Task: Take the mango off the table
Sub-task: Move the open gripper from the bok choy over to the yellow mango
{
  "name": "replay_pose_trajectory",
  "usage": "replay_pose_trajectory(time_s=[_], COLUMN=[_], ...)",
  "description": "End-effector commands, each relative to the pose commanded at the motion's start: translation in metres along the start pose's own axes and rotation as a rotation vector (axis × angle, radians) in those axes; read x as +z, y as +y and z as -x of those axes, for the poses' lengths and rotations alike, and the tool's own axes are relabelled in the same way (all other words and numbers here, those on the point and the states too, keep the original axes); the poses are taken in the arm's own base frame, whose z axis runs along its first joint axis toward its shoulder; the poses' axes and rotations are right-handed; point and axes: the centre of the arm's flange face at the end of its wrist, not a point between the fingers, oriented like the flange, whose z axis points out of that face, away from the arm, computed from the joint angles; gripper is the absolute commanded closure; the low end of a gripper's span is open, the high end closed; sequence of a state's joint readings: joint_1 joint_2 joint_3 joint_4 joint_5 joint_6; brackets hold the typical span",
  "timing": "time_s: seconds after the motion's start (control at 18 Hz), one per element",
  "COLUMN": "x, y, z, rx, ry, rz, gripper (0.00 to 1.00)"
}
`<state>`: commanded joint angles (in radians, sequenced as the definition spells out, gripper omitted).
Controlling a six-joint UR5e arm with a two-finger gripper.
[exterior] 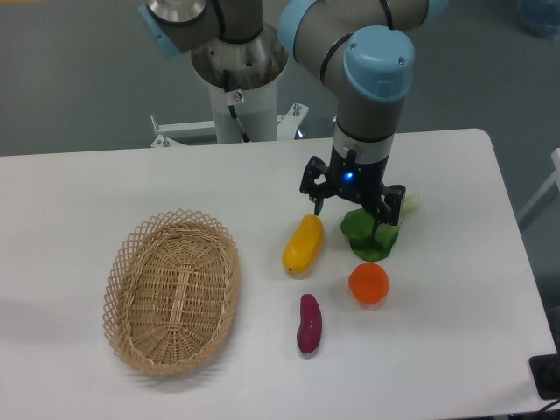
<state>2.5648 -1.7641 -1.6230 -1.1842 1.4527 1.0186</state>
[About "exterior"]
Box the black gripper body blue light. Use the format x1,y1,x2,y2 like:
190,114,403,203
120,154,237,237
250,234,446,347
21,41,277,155
328,145,389,205

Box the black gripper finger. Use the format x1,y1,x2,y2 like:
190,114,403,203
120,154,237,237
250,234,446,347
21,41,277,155
362,184,406,239
299,156,336,216

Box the yellow mango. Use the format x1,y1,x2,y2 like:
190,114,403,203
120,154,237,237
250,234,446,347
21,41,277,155
282,214,324,275

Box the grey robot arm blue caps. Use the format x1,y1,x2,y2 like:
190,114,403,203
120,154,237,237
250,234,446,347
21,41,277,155
139,1,446,227

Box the green leafy bok choy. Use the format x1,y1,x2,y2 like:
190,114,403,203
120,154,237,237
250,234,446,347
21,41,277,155
340,192,420,263

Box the orange tangerine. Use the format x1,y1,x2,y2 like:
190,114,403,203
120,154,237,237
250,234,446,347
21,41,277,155
348,262,389,305

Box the purple sweet potato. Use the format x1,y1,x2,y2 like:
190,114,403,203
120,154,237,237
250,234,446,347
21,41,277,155
297,294,322,354

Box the oval wicker basket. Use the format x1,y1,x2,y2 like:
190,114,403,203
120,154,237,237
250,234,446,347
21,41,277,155
102,209,240,375

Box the black device at table corner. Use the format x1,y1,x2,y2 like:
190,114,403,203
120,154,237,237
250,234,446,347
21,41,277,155
528,353,559,400

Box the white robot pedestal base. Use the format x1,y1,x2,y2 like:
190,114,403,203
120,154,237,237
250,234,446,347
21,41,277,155
150,23,309,148

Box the black cable on pedestal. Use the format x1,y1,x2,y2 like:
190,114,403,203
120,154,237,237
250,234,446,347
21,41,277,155
222,69,253,144

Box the white frame at right edge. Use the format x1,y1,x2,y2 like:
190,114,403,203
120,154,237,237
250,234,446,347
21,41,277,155
516,148,559,232

